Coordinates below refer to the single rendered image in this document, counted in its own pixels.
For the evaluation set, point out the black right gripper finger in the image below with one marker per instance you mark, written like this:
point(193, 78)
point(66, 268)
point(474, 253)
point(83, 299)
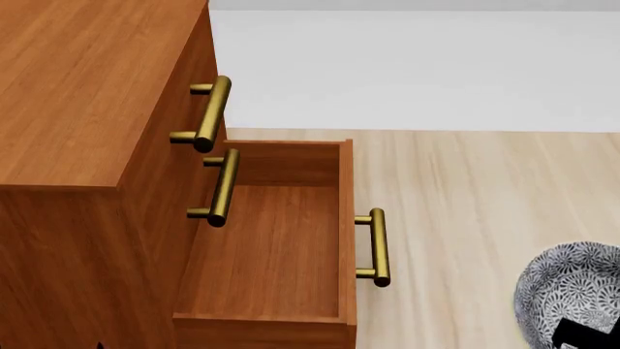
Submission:
point(588, 336)

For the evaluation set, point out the black white floral patterned bowl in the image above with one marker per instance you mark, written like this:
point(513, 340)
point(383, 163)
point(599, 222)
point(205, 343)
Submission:
point(562, 280)

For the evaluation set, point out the open wooden cabinet drawer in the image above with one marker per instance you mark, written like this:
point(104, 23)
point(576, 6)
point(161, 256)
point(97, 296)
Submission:
point(271, 247)

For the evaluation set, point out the brown wooden cabinet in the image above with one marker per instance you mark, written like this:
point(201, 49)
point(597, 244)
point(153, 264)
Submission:
point(72, 109)

